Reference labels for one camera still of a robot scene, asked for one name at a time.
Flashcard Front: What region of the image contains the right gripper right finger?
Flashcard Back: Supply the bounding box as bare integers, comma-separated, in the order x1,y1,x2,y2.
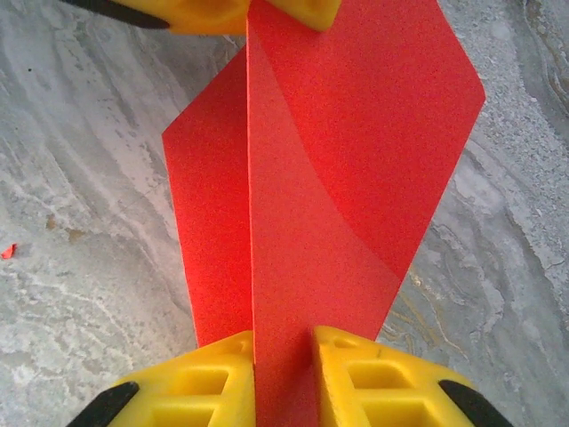
309,325,512,427

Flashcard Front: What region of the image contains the red paper sheet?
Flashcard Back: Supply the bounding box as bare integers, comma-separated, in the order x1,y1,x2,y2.
160,0,486,427

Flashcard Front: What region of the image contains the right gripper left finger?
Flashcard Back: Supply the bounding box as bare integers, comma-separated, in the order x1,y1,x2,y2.
66,329,257,427

